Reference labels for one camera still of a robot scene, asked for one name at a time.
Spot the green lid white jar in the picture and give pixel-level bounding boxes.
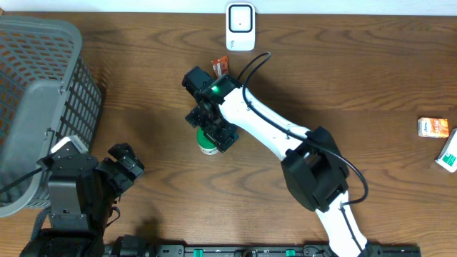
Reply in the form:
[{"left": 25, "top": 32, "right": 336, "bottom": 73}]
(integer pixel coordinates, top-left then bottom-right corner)
[{"left": 196, "top": 128, "right": 219, "bottom": 155}]

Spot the orange snack bar wrapper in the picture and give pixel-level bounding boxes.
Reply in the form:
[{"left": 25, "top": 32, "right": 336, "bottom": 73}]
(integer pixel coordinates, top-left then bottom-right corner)
[{"left": 211, "top": 56, "right": 229, "bottom": 78}]

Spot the orange white small box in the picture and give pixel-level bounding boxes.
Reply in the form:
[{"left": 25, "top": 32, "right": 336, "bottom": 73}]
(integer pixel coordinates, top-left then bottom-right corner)
[{"left": 418, "top": 117, "right": 449, "bottom": 138}]

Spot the white green carton box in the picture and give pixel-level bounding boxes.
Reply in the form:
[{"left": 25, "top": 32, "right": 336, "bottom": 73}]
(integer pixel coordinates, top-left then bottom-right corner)
[{"left": 435, "top": 129, "right": 457, "bottom": 173}]

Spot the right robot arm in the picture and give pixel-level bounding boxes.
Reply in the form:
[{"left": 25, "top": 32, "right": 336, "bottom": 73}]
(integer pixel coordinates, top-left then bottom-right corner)
[{"left": 182, "top": 69, "right": 368, "bottom": 256}]

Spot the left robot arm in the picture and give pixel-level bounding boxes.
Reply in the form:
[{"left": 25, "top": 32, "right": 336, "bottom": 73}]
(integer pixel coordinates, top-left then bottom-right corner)
[{"left": 21, "top": 141, "right": 144, "bottom": 256}]

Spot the white barcode scanner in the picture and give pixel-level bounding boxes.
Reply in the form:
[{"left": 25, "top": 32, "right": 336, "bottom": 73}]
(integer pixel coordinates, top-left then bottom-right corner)
[{"left": 226, "top": 2, "right": 256, "bottom": 51}]

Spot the grey plastic basket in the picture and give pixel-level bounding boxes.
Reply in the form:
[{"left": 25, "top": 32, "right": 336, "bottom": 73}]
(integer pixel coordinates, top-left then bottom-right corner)
[{"left": 0, "top": 15, "right": 104, "bottom": 218}]

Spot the left black cable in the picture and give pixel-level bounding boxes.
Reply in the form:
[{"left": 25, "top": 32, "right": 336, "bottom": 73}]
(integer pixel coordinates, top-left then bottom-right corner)
[{"left": 0, "top": 166, "right": 46, "bottom": 196}]

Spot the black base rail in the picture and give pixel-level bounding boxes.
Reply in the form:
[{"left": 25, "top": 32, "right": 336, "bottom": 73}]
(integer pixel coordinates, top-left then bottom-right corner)
[{"left": 103, "top": 233, "right": 423, "bottom": 257}]

